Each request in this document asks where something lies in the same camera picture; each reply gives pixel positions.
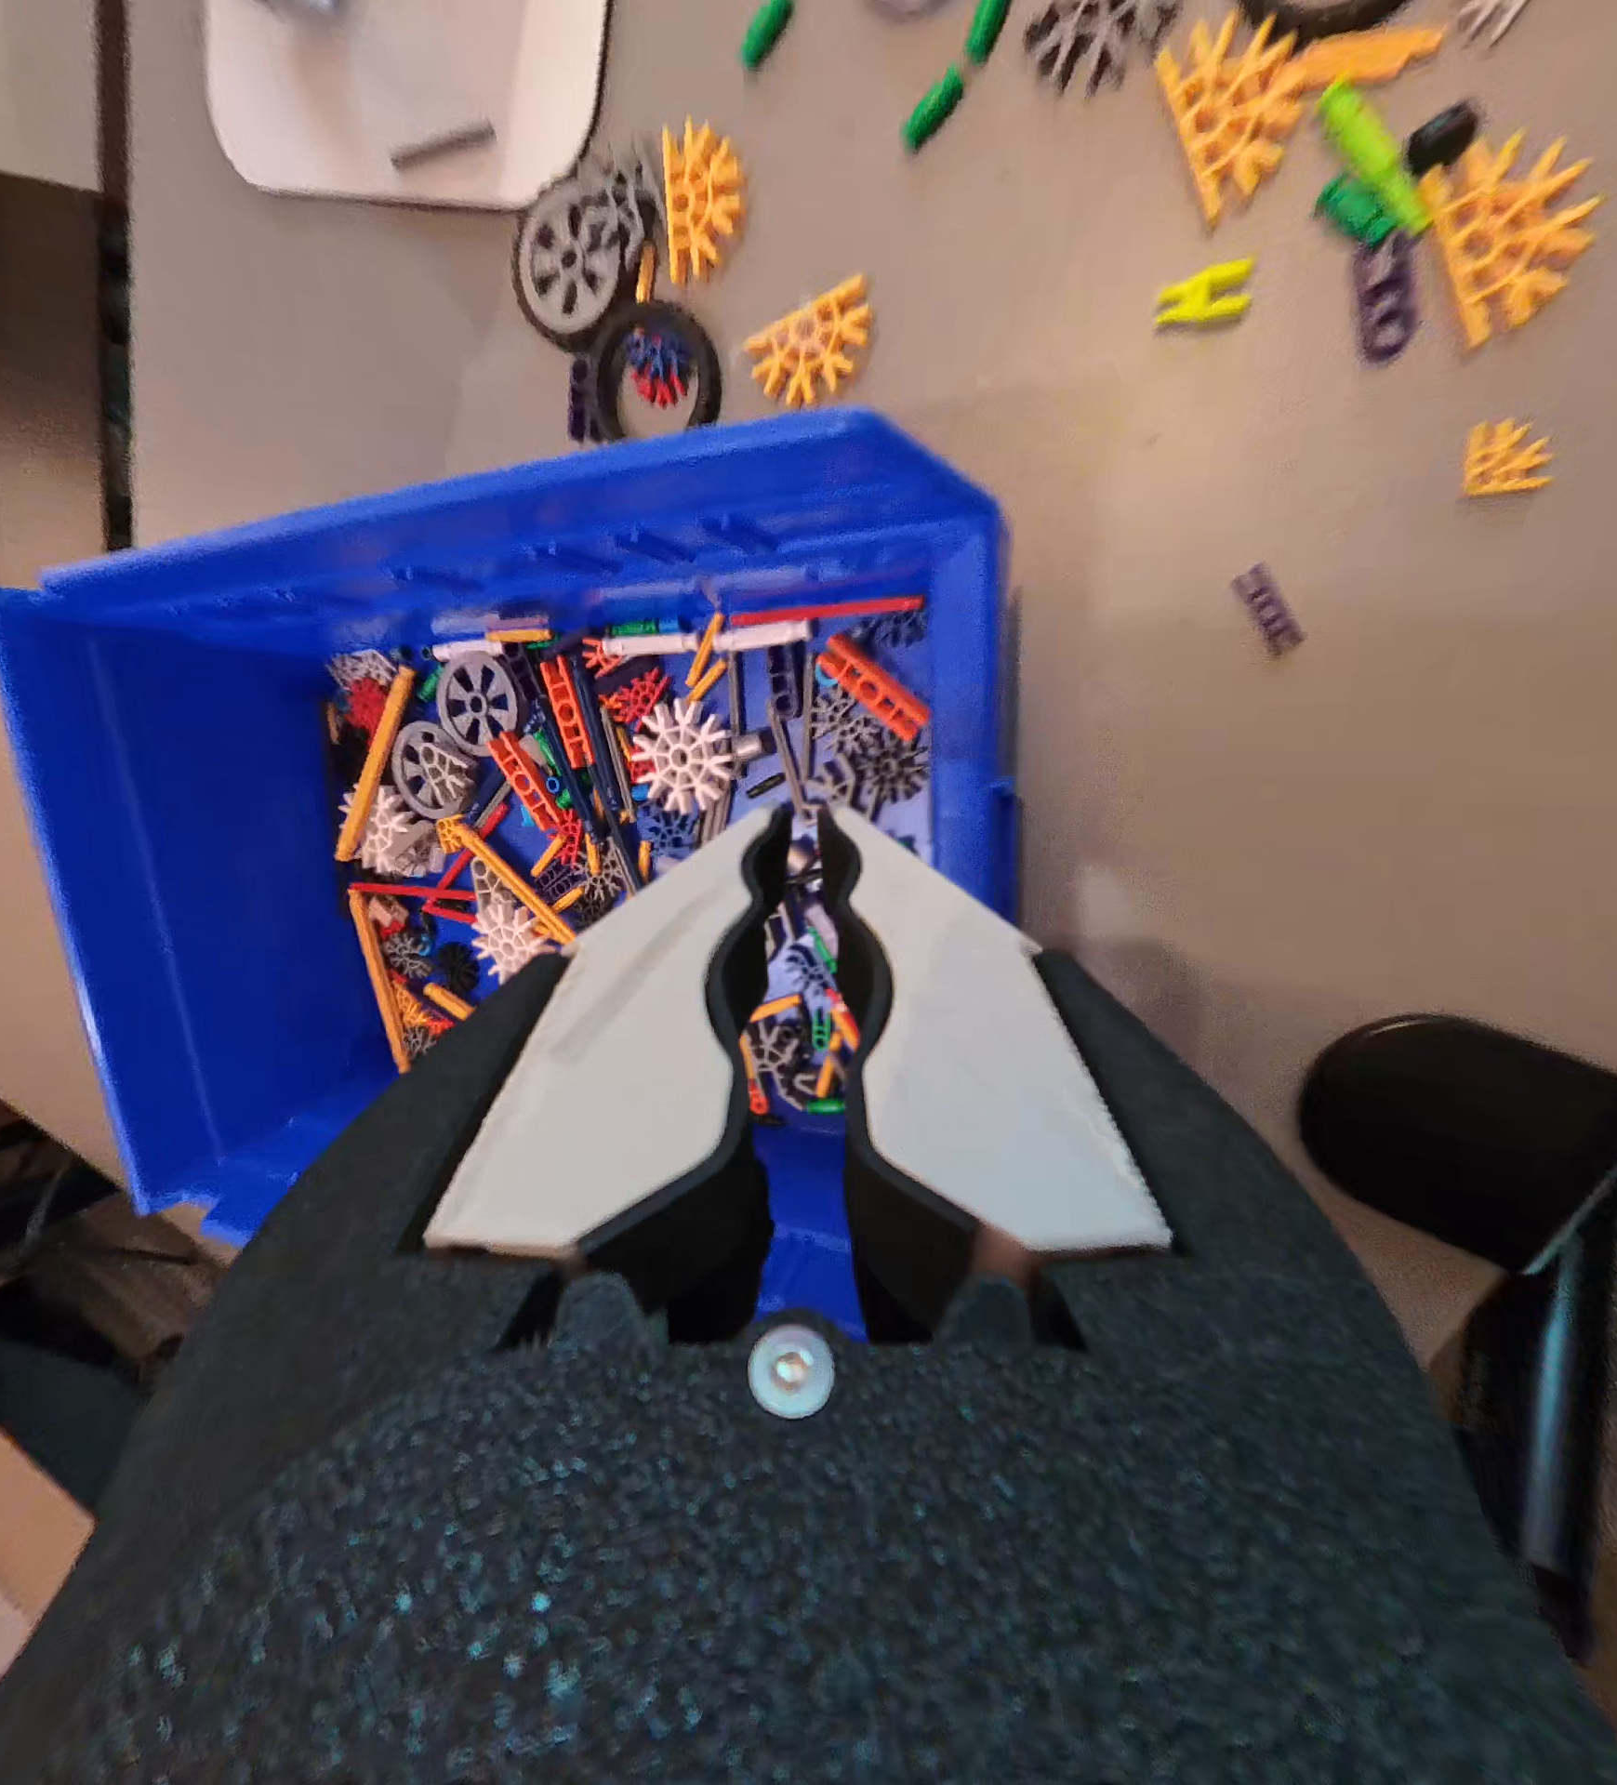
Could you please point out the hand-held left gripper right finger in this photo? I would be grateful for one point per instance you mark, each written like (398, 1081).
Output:
(990, 1088)

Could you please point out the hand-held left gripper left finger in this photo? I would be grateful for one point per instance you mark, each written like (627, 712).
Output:
(586, 1101)

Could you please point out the pile of toy building pieces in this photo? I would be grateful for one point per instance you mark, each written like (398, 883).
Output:
(683, 753)

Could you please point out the blue plastic bin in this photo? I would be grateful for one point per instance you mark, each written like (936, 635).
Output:
(195, 766)

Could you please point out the black office chair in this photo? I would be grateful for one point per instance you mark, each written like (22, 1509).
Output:
(1451, 1116)

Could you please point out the purple flat block piece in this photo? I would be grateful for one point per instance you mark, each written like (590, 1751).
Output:
(1266, 609)

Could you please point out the small dark blue connector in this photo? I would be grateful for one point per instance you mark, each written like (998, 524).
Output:
(655, 373)

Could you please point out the yellow fan connector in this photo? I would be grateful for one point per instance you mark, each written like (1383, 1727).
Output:
(810, 341)
(1506, 237)
(702, 201)
(1227, 112)

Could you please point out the small yellow connector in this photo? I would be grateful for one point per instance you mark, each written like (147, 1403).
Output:
(1506, 460)

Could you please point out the lime yellow clip connector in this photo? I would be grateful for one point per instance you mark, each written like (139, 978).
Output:
(1199, 296)

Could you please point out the orange rod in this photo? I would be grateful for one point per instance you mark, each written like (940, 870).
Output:
(644, 272)
(1367, 56)

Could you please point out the grey wheel with black tire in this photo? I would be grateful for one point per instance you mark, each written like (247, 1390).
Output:
(571, 257)

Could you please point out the purple holed connector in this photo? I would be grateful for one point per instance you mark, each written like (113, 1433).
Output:
(1383, 300)

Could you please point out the dark grey snowflake connector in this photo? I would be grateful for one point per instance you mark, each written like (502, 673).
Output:
(635, 181)

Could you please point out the grey rod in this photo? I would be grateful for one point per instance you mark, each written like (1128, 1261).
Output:
(443, 145)

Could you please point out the lime green rod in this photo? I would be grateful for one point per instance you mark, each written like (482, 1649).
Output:
(1367, 140)

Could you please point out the dark grey fan connector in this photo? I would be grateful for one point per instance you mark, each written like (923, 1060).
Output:
(1095, 39)

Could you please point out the black cylinder spacer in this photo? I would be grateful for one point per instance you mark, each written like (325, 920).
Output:
(1443, 132)

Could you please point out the pale grey fan connector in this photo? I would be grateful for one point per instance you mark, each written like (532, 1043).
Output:
(1492, 17)

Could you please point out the white rounded base plate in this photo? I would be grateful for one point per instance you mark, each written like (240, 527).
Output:
(335, 97)

